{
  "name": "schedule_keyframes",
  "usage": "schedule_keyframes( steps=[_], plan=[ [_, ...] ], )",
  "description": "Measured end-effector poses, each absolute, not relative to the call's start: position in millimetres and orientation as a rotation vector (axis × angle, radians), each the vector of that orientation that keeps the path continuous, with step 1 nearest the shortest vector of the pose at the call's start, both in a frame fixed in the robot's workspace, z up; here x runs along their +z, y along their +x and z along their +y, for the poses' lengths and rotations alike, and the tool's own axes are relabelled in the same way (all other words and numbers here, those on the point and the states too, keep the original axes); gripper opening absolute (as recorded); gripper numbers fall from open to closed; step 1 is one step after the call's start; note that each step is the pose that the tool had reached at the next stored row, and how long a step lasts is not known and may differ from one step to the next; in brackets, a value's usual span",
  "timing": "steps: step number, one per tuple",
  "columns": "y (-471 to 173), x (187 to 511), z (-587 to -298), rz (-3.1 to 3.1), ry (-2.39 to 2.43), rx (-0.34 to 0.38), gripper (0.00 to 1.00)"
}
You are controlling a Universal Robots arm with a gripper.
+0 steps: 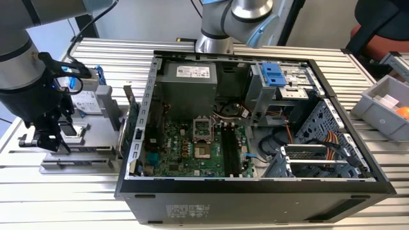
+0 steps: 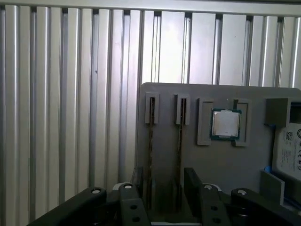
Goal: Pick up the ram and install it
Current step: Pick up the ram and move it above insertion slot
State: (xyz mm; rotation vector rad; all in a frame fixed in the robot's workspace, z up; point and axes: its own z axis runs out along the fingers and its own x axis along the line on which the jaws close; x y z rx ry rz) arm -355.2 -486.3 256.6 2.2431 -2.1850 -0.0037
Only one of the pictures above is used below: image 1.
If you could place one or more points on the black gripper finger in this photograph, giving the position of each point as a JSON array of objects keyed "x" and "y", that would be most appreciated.
[
  {"x": 66, "y": 115},
  {"x": 48, "y": 134}
]

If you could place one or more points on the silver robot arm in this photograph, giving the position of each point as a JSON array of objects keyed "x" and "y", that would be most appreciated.
[{"x": 16, "y": 67}]

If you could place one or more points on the black RAM slot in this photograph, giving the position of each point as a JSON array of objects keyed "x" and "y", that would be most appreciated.
[
  {"x": 225, "y": 151},
  {"x": 233, "y": 151},
  {"x": 229, "y": 151}
]

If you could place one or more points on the silver CPU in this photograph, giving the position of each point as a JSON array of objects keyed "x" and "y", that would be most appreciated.
[{"x": 80, "y": 131}]

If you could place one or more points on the hard disk in blue carrier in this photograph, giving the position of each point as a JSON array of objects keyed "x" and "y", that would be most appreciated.
[{"x": 89, "y": 100}]

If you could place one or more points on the grey parts rack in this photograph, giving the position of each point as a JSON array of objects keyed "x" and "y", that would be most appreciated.
[{"x": 96, "y": 134}]

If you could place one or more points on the green graphics card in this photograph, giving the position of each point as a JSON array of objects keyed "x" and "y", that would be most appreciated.
[{"x": 129, "y": 134}]

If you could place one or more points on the black rear port block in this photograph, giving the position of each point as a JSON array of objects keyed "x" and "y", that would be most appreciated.
[{"x": 152, "y": 131}]

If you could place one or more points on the teal board connector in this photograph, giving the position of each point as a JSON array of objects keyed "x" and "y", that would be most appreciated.
[{"x": 153, "y": 159}]

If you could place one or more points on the grey power supply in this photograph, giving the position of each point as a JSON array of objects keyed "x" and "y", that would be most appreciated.
[{"x": 188, "y": 100}]

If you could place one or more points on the green motherboard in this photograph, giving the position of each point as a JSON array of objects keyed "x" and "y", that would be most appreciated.
[{"x": 178, "y": 160}]

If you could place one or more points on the black square chipset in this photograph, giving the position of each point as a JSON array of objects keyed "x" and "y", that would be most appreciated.
[{"x": 173, "y": 167}]

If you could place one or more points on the CPU socket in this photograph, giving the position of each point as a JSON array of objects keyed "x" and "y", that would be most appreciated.
[{"x": 202, "y": 151}]

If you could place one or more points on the black CPU cooler fan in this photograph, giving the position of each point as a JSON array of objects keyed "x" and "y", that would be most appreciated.
[{"x": 229, "y": 110}]

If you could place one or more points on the black PC case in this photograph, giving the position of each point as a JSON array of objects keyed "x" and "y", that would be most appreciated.
[{"x": 224, "y": 208}]

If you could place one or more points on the blue plastic drive latch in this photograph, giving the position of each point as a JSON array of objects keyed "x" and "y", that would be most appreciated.
[{"x": 272, "y": 72}]

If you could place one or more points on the grey metal drive cage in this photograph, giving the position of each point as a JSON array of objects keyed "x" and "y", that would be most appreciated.
[{"x": 293, "y": 94}]

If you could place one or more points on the grey metal disk bay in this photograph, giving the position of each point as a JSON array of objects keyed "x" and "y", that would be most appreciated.
[{"x": 318, "y": 162}]

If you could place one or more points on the grey plastic bin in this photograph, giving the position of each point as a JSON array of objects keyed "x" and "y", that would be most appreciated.
[{"x": 377, "y": 117}]

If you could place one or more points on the white block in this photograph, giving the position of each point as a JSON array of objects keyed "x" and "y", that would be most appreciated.
[{"x": 385, "y": 99}]

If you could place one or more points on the red and black office chair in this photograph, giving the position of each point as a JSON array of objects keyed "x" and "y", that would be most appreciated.
[{"x": 377, "y": 45}]

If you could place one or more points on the orange ball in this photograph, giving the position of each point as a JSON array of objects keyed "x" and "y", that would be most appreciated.
[{"x": 402, "y": 112}]

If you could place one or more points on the grey storage tray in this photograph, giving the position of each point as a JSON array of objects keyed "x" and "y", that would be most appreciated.
[{"x": 395, "y": 62}]

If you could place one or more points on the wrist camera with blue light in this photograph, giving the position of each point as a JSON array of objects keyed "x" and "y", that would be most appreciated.
[{"x": 64, "y": 83}]

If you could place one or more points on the black frame post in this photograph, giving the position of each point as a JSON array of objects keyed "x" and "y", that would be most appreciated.
[
  {"x": 90, "y": 31},
  {"x": 291, "y": 19}
]

